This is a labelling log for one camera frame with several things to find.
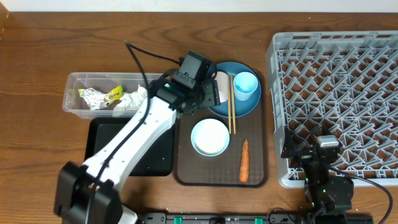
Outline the pink cup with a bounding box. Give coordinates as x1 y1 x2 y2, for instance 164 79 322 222
215 72 229 103

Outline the light blue cup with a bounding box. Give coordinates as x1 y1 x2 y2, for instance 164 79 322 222
233 72 258 101

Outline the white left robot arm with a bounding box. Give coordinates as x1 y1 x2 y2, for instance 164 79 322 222
53 52 220 223

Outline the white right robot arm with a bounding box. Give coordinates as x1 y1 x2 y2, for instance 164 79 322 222
281 126 354 223

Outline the black waste tray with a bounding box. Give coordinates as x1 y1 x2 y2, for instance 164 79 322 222
85 118 175 177

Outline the grey dishwasher rack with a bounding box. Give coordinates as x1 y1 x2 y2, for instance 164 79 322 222
266 30 397 188

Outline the wooden chopstick right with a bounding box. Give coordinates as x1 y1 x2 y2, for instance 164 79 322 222
230 75 236 134

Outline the dark blue plate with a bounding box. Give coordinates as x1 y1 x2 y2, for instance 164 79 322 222
216 62 261 118

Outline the orange carrot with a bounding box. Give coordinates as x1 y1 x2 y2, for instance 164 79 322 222
239 139 249 182

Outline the light blue rice bowl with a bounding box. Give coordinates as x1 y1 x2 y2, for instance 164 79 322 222
190 119 229 157

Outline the crumpled white tissue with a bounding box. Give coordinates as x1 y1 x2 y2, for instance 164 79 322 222
113 85 147 111

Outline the yellow snack wrapper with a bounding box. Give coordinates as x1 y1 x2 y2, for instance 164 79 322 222
104 85 123 102

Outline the brown serving tray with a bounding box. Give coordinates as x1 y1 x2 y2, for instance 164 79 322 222
173 87 269 188

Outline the crumpled aluminium foil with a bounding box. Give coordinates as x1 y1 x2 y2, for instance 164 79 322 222
78 88 108 110

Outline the clear plastic bin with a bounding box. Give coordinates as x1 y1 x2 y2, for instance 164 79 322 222
63 72 146 119

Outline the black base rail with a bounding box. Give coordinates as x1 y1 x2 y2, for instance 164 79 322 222
137 211 374 224

